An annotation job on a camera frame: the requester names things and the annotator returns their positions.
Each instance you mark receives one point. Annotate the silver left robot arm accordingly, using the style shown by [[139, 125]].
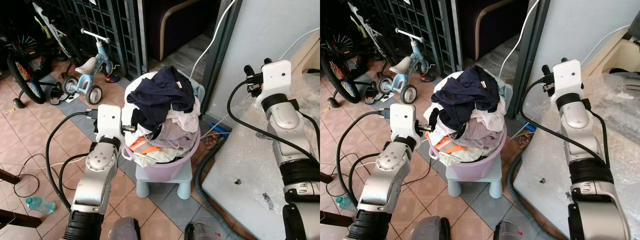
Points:
[[382, 175], [95, 175]]

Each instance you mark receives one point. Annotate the dark wooden furniture frame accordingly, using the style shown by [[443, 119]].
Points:
[[335, 217], [15, 217]]

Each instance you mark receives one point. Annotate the beige plastic tub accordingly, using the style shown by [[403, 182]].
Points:
[[612, 50]]

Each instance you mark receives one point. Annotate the dark metal grid gate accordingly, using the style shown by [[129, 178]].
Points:
[[95, 20], [435, 20]]

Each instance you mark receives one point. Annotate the light blue plastic stool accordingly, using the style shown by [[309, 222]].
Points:
[[165, 187], [475, 186]]

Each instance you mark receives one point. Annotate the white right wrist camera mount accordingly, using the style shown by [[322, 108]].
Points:
[[567, 77], [277, 77]]

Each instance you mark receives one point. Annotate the black child bicycle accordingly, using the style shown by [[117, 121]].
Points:
[[340, 70], [25, 75]]

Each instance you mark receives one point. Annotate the orange striped garment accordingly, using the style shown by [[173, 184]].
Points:
[[451, 146], [145, 145]]

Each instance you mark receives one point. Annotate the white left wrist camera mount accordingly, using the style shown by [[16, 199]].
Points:
[[402, 120], [109, 120]]

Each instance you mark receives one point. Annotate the light blue child tricycle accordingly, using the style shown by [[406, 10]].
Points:
[[92, 75], [406, 74]]

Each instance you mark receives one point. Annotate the grey bubble-wrapped washing machine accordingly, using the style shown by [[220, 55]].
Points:
[[240, 170], [545, 165]]

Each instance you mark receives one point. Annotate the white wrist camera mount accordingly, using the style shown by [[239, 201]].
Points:
[[109, 120], [277, 77], [402, 120], [567, 77]]

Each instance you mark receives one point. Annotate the grey left robot leg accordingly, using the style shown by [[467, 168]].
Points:
[[125, 230], [432, 229]]

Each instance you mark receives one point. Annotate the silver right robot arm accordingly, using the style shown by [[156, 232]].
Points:
[[290, 135], [582, 135]]

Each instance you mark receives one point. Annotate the purple plastic laundry basin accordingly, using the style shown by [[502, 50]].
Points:
[[175, 162], [482, 162]]

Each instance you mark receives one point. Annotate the grey garment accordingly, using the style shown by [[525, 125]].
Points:
[[177, 136], [480, 135]]

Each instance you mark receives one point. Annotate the brown sandal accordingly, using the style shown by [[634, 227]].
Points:
[[212, 140], [524, 141]]

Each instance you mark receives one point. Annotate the clear plastic water bottle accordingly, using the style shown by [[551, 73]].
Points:
[[41, 205], [346, 202]]

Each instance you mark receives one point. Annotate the dark navy garment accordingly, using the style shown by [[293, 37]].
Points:
[[467, 95], [162, 95]]

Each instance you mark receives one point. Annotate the dark armchair with wooden trim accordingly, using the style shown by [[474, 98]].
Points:
[[492, 22], [180, 25]]

